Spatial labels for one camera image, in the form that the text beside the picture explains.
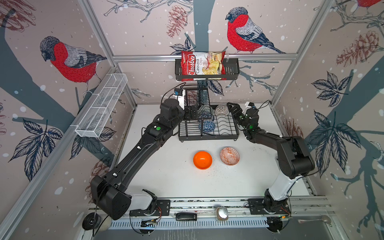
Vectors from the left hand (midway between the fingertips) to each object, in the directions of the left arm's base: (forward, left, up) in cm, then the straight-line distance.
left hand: (189, 103), depth 71 cm
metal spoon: (-44, -66, -36) cm, 87 cm away
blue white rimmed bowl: (+2, -9, -12) cm, 15 cm away
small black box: (-42, +2, -33) cm, 54 cm away
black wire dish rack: (+1, -7, -16) cm, 17 cm away
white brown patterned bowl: (+26, -24, -33) cm, 48 cm away
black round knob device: (-44, +41, -25) cm, 65 cm away
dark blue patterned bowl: (+11, -12, -34) cm, 37 cm away
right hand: (+11, -22, -16) cm, 30 cm away
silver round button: (-42, -15, -27) cm, 52 cm away
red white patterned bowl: (-11, -24, -35) cm, 44 cm away
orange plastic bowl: (-14, -7, -33) cm, 37 cm away
